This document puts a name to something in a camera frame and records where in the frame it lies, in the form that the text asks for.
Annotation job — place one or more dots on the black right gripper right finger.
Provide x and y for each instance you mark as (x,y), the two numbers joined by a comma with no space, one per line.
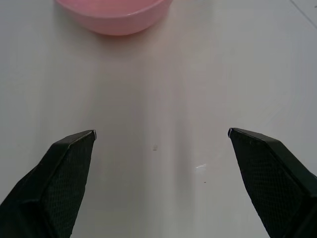
(272,183)

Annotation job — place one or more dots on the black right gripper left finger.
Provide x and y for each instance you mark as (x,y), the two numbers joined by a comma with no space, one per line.
(57,188)

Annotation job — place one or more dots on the pink plastic bowl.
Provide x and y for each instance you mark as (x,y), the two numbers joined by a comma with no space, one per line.
(116,16)

